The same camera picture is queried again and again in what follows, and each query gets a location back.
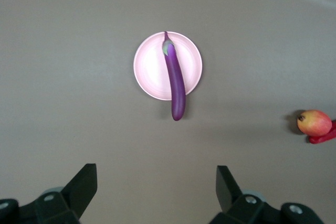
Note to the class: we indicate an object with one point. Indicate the brown table cloth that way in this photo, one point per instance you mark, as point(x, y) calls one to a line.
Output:
point(78, 77)

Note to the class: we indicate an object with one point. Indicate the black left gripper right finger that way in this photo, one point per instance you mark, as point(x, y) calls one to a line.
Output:
point(231, 197)

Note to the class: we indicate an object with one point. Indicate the long purple eggplant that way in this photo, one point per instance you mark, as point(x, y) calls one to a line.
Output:
point(176, 82)

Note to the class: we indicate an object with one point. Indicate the pink round plate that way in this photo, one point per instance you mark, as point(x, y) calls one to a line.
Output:
point(149, 66)

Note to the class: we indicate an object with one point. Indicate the red chili pepper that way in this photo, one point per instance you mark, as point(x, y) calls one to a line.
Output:
point(323, 139)

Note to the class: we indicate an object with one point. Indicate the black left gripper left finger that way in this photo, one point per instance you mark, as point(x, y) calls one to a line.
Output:
point(76, 197)

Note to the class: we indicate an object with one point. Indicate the red yellow apple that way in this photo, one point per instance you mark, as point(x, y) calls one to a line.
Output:
point(313, 123)

